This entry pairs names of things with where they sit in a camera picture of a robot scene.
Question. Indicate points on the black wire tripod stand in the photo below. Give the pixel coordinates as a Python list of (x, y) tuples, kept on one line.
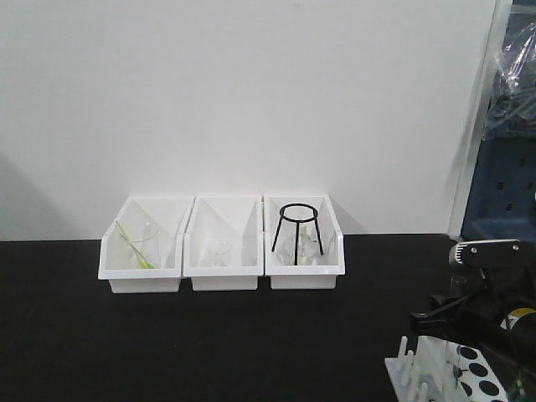
[(295, 219)]

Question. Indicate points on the right white plastic bin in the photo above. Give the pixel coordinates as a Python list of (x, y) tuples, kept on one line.
[(330, 266)]

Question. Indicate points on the glass flask under tripod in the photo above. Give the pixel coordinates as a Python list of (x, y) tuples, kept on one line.
[(308, 251)]

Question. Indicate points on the middle white plastic bin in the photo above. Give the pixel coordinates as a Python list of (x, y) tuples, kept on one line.
[(237, 219)]

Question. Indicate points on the white test tube rack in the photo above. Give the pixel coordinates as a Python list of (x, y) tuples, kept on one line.
[(420, 375)]

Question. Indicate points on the black gripper with screws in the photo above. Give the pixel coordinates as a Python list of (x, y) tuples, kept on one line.
[(501, 305)]

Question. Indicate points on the plastic bag of black pegs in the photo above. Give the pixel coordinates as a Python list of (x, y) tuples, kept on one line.
[(511, 112)]

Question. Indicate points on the glass beaker in left bin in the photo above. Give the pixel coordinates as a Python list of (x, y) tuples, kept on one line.
[(146, 238)]

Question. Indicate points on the small glass beaker middle bin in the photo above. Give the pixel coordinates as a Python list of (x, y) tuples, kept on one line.
[(219, 253)]

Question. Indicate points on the left white plastic bin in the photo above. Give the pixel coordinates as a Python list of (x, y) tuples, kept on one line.
[(118, 265)]

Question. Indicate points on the blue-grey pegboard drying rack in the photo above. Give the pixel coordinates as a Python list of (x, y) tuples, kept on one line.
[(501, 200)]

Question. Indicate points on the white plastic bin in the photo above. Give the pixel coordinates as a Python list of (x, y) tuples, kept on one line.
[(330, 266), (237, 219), (118, 265)]

